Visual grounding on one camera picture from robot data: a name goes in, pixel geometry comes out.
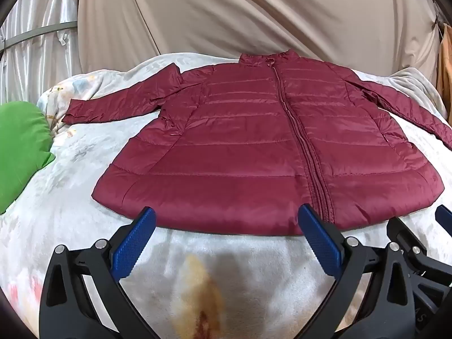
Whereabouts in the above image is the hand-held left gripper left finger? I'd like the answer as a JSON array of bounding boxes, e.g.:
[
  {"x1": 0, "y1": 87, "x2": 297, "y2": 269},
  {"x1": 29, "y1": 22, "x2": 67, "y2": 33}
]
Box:
[{"x1": 38, "y1": 207, "x2": 158, "y2": 339}]

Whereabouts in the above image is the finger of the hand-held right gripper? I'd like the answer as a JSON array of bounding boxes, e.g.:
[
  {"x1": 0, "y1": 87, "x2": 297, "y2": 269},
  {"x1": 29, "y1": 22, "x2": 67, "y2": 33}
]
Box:
[
  {"x1": 435, "y1": 205, "x2": 452, "y2": 234},
  {"x1": 386, "y1": 217, "x2": 429, "y2": 255}
]

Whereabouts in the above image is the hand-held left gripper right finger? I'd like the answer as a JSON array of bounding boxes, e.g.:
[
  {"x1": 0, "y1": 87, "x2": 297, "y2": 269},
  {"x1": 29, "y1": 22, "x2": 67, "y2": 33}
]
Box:
[{"x1": 297, "y1": 205, "x2": 418, "y2": 339}]

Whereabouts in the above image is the maroon puffer jacket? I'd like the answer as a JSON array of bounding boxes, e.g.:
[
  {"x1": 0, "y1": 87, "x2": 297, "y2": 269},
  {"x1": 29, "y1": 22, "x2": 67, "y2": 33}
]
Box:
[{"x1": 62, "y1": 50, "x2": 452, "y2": 236}]

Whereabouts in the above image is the white floral printed blanket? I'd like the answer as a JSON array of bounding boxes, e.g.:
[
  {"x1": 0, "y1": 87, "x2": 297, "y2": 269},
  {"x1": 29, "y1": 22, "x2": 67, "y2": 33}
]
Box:
[{"x1": 0, "y1": 54, "x2": 452, "y2": 339}]

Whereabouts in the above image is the orange hanging garment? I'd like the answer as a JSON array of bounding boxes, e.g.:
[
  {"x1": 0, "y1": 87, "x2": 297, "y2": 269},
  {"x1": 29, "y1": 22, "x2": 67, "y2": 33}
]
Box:
[{"x1": 436, "y1": 23, "x2": 452, "y2": 104}]

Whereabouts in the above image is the beige hanging sheet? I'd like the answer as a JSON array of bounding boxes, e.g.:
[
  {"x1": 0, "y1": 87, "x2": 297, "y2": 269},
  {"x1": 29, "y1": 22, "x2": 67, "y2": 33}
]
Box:
[{"x1": 77, "y1": 0, "x2": 447, "y2": 78}]

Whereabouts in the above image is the silver white curtain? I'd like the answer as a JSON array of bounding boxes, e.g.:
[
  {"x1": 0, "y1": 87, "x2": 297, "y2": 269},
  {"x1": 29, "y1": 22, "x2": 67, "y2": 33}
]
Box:
[{"x1": 0, "y1": 0, "x2": 83, "y2": 105}]

